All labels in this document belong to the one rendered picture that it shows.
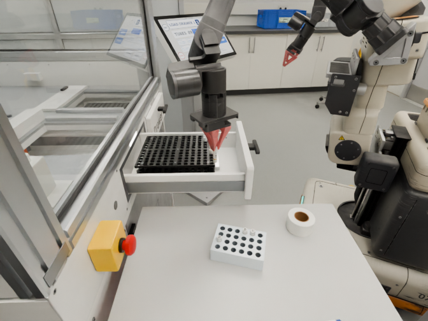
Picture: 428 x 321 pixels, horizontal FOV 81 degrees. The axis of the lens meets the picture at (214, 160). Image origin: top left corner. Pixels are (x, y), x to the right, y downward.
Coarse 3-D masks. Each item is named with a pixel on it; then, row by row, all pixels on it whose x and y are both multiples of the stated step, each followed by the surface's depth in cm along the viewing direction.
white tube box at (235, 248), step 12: (228, 228) 63; (240, 228) 63; (216, 240) 60; (228, 240) 60; (240, 240) 60; (252, 240) 61; (264, 240) 60; (216, 252) 58; (228, 252) 57; (240, 252) 59; (252, 252) 57; (264, 252) 57; (240, 264) 58; (252, 264) 57
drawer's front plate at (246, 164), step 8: (240, 128) 82; (240, 136) 77; (240, 144) 76; (240, 152) 76; (248, 152) 69; (240, 160) 77; (248, 160) 66; (240, 168) 77; (248, 168) 63; (248, 176) 64; (248, 184) 66; (248, 192) 67
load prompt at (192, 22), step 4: (168, 20) 138; (172, 20) 140; (176, 20) 142; (180, 20) 144; (184, 20) 146; (188, 20) 148; (192, 20) 150; (196, 20) 153; (200, 20) 155; (168, 24) 138; (172, 24) 139; (176, 24) 141; (180, 24) 143; (184, 24) 145; (188, 24) 147; (192, 24) 150; (196, 24) 152; (172, 28) 139; (176, 28) 141
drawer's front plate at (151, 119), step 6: (162, 96) 113; (156, 102) 102; (162, 102) 113; (150, 108) 96; (156, 108) 99; (150, 114) 91; (156, 114) 99; (162, 114) 112; (150, 120) 89; (156, 120) 98; (162, 120) 112; (150, 126) 90
